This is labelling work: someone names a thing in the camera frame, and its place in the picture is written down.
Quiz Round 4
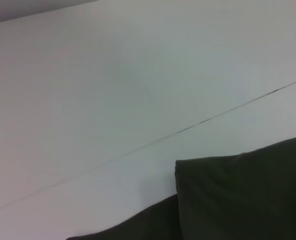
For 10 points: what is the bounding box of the dark green FREE t-shirt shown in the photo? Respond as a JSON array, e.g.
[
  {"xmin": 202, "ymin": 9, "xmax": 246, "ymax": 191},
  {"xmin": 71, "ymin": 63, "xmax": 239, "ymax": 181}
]
[{"xmin": 65, "ymin": 135, "xmax": 296, "ymax": 240}]

